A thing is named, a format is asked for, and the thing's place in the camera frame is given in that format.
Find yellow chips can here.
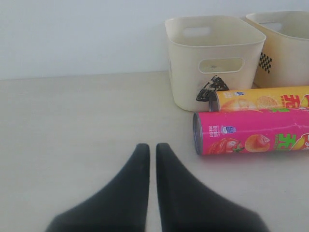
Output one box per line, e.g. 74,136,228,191
209,86,309,112

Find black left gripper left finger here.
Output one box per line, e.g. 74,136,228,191
46,144,150,232

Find cream middle plastic bin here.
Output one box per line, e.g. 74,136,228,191
244,11,309,88

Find pink chips can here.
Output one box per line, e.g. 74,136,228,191
193,107,309,155

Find cream plastic bin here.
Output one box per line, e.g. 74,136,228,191
165,15,266,112
244,11,309,88

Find cream left plastic bin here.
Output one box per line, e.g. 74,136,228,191
165,15,266,112

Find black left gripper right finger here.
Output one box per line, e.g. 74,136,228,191
156,143,269,232

